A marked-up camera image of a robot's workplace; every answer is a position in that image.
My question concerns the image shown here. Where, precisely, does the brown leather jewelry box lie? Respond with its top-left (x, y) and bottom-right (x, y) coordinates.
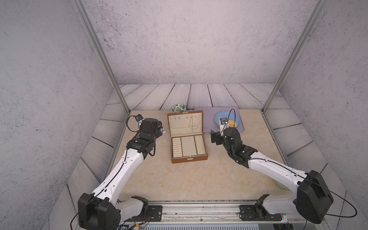
top-left (167, 111), bottom-right (208, 163)

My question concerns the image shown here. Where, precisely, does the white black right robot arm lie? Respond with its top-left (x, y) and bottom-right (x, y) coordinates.
top-left (210, 127), bottom-right (334, 224)

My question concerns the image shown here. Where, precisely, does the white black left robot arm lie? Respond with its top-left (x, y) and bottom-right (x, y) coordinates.
top-left (75, 114), bottom-right (165, 230)

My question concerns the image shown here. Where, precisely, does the yellow cream puff pastry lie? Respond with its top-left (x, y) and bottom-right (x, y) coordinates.
top-left (227, 120), bottom-right (238, 128)

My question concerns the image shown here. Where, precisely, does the blue plate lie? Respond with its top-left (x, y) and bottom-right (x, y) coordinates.
top-left (215, 111), bottom-right (244, 131)

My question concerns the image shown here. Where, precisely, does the lilac plastic tray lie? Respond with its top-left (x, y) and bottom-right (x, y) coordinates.
top-left (194, 107), bottom-right (240, 133)

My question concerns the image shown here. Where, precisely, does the green leaf pattern bowl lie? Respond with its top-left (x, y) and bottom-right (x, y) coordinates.
top-left (172, 103), bottom-right (187, 113)

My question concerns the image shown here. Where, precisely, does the light green bowl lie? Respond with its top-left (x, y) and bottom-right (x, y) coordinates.
top-left (276, 181), bottom-right (289, 191)

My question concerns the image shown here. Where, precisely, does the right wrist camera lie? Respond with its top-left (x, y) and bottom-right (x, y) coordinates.
top-left (219, 117), bottom-right (229, 136)

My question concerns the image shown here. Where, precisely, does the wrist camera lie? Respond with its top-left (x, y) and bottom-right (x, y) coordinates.
top-left (219, 117), bottom-right (229, 136)
top-left (135, 114), bottom-right (144, 128)

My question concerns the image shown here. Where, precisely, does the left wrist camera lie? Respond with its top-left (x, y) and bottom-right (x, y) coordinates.
top-left (135, 114), bottom-right (144, 128)

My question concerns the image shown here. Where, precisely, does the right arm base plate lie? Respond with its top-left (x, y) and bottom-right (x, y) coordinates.
top-left (239, 205), bottom-right (283, 221)

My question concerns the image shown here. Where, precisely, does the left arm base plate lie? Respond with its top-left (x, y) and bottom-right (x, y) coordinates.
top-left (127, 205), bottom-right (163, 222)

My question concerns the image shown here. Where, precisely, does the left aluminium frame post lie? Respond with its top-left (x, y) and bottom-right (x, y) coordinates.
top-left (72, 0), bottom-right (130, 114)

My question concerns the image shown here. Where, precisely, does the aluminium frame post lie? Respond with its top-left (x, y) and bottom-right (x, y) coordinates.
top-left (72, 0), bottom-right (130, 114)
top-left (262, 0), bottom-right (328, 114)

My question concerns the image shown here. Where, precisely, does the right aluminium frame post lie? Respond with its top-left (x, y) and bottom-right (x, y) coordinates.
top-left (262, 0), bottom-right (328, 114)

